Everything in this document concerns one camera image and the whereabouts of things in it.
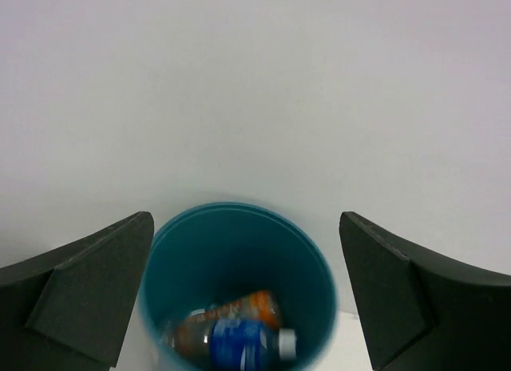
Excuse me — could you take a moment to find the blue label bottle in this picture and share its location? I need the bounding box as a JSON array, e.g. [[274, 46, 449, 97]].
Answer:
[[203, 318, 297, 371]]

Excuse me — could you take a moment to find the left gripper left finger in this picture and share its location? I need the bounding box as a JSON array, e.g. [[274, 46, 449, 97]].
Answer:
[[1, 211, 154, 370]]

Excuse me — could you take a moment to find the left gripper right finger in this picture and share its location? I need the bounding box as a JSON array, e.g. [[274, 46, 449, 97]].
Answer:
[[339, 211, 510, 370]]

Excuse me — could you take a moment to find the teal plastic bin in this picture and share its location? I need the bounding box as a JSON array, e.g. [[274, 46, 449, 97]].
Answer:
[[138, 202, 337, 370]]

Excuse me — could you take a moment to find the orange bottle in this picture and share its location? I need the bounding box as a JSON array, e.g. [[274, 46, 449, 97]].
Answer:
[[163, 290, 283, 356]]

